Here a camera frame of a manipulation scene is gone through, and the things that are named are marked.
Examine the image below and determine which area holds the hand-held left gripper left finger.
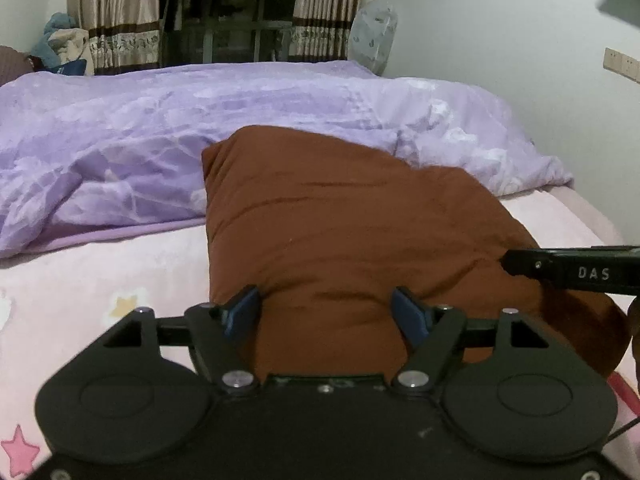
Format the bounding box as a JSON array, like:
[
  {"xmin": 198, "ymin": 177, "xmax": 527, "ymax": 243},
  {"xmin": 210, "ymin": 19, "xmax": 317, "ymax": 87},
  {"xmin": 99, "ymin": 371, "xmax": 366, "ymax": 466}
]
[{"xmin": 102, "ymin": 285, "xmax": 262, "ymax": 393}]

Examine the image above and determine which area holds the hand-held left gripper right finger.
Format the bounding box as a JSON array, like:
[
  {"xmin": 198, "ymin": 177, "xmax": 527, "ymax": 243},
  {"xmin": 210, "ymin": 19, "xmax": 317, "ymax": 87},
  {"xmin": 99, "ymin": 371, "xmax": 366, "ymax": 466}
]
[{"xmin": 390, "ymin": 287, "xmax": 551, "ymax": 393}]

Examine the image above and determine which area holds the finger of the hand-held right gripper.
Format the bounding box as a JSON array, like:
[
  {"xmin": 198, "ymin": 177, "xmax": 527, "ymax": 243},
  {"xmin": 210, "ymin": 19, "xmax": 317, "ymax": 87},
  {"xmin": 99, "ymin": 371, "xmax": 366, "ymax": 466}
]
[{"xmin": 501, "ymin": 248, "xmax": 554, "ymax": 286}]

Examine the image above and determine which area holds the brown pillow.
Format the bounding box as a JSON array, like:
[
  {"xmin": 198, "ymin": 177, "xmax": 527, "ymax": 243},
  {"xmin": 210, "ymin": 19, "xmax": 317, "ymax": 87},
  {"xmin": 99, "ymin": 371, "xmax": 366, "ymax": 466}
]
[{"xmin": 201, "ymin": 125, "xmax": 629, "ymax": 382}]

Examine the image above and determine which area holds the pile of blue white clothes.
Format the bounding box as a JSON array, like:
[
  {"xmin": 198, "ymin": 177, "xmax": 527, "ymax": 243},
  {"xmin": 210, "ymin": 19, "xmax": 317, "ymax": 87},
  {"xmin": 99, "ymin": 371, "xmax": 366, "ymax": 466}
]
[{"xmin": 29, "ymin": 12, "xmax": 92, "ymax": 75}]

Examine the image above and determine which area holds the pink bed mattress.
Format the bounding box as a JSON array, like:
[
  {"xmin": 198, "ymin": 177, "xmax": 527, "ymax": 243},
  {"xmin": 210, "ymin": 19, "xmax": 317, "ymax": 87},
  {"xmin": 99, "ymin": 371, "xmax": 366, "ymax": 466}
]
[{"xmin": 545, "ymin": 182, "xmax": 627, "ymax": 247}]

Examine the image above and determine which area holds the pink printed blanket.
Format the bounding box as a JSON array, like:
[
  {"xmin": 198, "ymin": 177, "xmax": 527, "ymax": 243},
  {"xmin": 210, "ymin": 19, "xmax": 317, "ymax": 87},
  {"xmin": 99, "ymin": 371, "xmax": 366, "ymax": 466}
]
[{"xmin": 0, "ymin": 185, "xmax": 640, "ymax": 477}]

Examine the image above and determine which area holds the purple blanket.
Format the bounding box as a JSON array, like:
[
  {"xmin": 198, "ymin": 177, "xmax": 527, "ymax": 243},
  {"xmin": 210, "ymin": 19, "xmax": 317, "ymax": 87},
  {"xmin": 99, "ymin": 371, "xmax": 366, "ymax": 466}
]
[{"xmin": 0, "ymin": 60, "xmax": 574, "ymax": 260}]

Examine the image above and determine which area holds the covered standing fan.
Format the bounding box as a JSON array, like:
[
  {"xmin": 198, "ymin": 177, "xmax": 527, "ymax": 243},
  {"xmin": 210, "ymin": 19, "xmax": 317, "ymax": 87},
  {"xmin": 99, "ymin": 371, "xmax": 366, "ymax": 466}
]
[{"xmin": 348, "ymin": 0, "xmax": 402, "ymax": 77}]

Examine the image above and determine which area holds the beige striped curtain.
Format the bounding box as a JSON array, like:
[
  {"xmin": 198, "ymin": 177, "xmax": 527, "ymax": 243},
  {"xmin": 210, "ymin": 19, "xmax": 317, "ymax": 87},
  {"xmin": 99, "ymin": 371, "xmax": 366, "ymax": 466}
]
[
  {"xmin": 289, "ymin": 0, "xmax": 375, "ymax": 64},
  {"xmin": 66, "ymin": 0, "xmax": 164, "ymax": 75}
]

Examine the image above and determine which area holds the mauve ribbed cushion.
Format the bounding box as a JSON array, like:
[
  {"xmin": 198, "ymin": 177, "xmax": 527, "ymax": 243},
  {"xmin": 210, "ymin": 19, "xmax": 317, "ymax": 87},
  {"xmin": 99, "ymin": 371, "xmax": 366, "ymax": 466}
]
[{"xmin": 0, "ymin": 45, "xmax": 32, "ymax": 87}]

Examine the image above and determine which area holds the black cable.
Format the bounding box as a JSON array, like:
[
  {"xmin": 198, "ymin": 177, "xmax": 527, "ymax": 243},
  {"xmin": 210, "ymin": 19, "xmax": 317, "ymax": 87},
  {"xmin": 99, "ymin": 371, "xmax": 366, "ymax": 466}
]
[{"xmin": 602, "ymin": 412, "xmax": 640, "ymax": 449}]

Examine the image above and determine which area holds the beige wall socket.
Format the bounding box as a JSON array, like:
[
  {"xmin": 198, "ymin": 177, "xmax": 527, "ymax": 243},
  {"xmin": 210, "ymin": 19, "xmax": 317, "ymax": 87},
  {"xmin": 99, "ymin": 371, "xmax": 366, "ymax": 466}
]
[{"xmin": 603, "ymin": 47, "xmax": 640, "ymax": 82}]

